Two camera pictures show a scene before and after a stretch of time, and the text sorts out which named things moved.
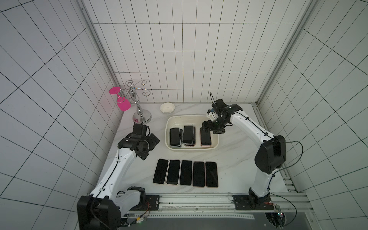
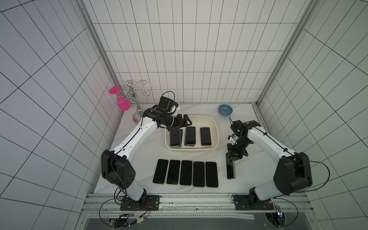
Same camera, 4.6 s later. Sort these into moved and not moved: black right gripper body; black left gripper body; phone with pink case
Moved: black left gripper body; black right gripper body
Not moved: phone with pink case
